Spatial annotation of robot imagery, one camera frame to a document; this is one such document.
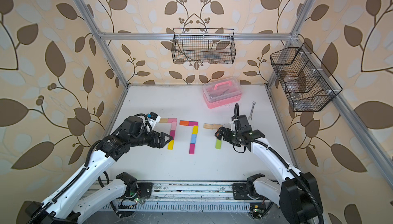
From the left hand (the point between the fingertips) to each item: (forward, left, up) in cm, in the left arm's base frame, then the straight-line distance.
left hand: (164, 134), depth 73 cm
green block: (+4, -28, -19) cm, 35 cm away
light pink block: (+16, 0, -20) cm, 26 cm away
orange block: (+18, -6, -19) cm, 27 cm away
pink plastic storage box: (+38, -32, -11) cm, 51 cm away
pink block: (+20, +2, -18) cm, 27 cm away
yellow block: (+14, -14, -20) cm, 29 cm away
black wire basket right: (+19, -70, +16) cm, 74 cm away
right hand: (+4, -29, -11) cm, 32 cm away
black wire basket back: (+55, -19, +16) cm, 60 cm away
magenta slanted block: (0, -13, -18) cm, 22 cm away
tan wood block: (+15, -28, -18) cm, 36 cm away
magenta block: (+18, -12, -19) cm, 29 cm away
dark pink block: (+11, 0, -19) cm, 22 cm away
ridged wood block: (+16, -22, -19) cm, 33 cm away
